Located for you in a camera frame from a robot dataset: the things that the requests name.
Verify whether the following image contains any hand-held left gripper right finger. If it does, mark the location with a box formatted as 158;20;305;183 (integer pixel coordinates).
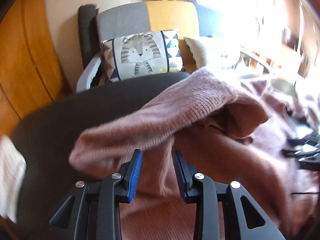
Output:
172;149;285;240

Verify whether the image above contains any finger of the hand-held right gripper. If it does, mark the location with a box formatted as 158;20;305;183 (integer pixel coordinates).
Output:
281;137;308;159

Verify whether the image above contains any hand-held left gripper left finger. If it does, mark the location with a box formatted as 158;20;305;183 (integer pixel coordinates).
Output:
49;149;144;240

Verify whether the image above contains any pink knit sweater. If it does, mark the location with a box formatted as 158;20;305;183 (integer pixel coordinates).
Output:
69;67;320;240

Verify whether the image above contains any tiger print cushion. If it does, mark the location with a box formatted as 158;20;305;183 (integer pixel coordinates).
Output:
100;29;184;83

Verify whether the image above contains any deer print cushion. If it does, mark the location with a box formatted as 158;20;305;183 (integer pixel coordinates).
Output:
184;36;250;73

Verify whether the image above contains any black rolled mat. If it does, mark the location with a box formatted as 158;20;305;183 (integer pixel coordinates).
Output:
78;4;99;70

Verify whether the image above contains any grey yellow blue sofa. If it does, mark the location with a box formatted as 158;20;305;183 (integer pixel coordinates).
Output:
76;0;273;93

